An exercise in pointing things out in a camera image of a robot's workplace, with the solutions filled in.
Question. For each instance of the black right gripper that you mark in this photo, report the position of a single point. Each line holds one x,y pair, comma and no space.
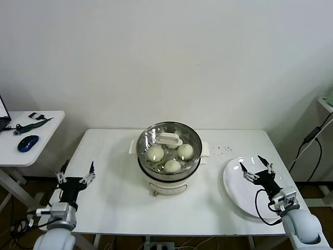
268,182

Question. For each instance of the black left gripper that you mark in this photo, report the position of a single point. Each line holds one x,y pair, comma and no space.
71,186

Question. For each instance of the white steamed baozi bun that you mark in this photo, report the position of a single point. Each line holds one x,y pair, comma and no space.
185,152
155,153
172,166
171,146

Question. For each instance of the round glass pot lid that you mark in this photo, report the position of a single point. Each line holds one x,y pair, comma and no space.
169,138

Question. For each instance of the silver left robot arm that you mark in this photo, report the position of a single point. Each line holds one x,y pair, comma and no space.
54,238

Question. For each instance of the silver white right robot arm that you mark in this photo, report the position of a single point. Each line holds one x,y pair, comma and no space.
303,225

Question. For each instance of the perforated steel steamer basket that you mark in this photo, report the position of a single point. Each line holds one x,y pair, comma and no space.
205,149

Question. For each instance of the large white plate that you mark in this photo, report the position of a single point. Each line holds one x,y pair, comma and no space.
234,182

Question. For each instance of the white side table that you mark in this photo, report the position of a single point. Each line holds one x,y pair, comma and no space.
49,125

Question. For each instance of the blue black computer mouse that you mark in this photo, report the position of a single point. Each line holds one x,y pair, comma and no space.
28,142

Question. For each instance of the small black card device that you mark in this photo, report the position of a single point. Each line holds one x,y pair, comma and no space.
35,115

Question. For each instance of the white electric cooker pot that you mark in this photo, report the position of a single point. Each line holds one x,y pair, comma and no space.
166,186

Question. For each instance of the white shelf stand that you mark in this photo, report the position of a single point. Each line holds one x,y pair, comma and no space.
323,104

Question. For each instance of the black laptop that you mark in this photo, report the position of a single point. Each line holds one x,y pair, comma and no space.
2,109

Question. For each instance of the pale green box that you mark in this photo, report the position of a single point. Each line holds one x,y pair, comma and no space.
330,99

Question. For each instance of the white power strip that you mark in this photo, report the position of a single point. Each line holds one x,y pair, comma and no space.
161,246

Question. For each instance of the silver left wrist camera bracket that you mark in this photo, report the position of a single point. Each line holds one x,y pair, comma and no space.
61,212

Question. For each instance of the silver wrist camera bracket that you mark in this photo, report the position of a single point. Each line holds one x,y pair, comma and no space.
61,212
284,199

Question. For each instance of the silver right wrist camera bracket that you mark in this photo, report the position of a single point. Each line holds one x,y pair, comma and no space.
284,199

